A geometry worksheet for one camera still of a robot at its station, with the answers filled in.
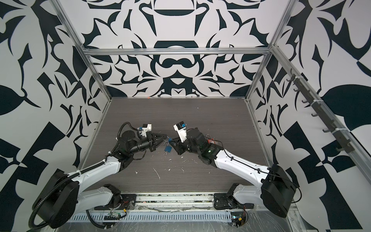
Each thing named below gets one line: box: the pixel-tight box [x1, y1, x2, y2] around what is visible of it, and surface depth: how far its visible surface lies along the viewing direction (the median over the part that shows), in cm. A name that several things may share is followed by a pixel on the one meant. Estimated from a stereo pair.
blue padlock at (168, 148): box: [164, 142, 173, 153], surface depth 95 cm
